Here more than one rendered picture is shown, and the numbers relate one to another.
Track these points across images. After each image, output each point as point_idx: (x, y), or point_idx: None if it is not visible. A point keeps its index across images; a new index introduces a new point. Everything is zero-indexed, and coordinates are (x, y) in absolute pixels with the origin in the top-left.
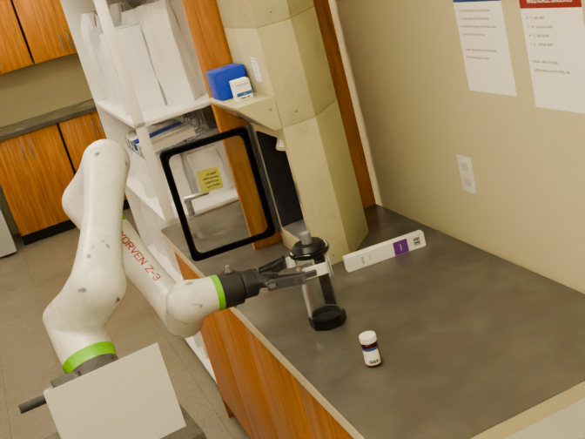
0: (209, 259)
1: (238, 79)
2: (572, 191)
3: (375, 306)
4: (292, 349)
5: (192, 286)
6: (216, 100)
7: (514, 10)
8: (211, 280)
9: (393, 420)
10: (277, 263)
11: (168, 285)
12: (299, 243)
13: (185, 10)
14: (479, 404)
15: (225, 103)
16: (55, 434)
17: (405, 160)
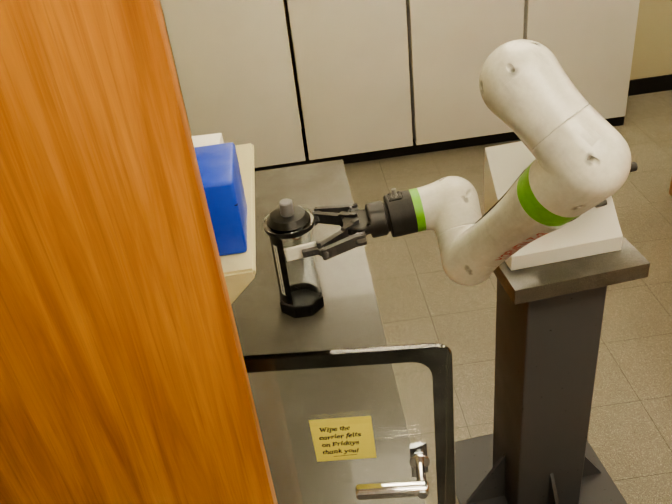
0: None
1: (200, 143)
2: None
3: (242, 306)
4: (358, 280)
5: (439, 179)
6: (250, 228)
7: None
8: (416, 188)
9: (321, 187)
10: (330, 236)
11: (474, 223)
12: (296, 216)
13: (163, 18)
14: (264, 182)
15: (249, 188)
16: (636, 263)
17: None
